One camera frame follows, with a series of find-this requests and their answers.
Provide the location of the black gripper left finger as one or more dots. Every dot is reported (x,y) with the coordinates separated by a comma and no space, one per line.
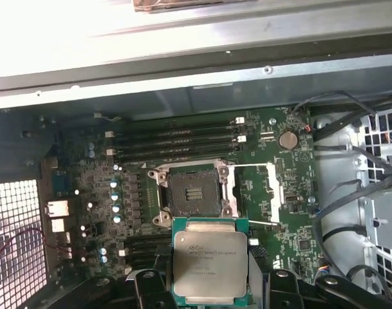
(150,289)

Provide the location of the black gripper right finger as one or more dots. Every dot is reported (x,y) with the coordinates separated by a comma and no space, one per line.
(284,289)

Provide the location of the silver CPU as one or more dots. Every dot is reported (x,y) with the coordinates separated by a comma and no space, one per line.
(210,257)

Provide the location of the metal socket cover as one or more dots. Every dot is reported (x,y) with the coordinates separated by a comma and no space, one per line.
(276,199)

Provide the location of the CPU socket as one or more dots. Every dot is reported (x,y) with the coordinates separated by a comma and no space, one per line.
(195,193)

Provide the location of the small silver rear port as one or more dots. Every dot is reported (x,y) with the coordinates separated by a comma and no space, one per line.
(58,225)

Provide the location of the large silver rear port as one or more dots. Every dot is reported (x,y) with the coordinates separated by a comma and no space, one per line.
(57,208)

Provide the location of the blue board connector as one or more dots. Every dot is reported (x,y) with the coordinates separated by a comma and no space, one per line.
(60,183)

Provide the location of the green motherboard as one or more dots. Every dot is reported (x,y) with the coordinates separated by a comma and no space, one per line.
(263,151)

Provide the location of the black RAM slot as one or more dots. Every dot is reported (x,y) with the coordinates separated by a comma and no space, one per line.
(176,132)
(176,123)
(176,141)
(176,150)

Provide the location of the silver coin battery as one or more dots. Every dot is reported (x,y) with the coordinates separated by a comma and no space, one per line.
(288,139)

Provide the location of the black PC case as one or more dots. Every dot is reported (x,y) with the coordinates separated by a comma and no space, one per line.
(215,77)

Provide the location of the brown base plate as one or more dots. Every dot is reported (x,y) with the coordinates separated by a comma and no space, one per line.
(182,4)

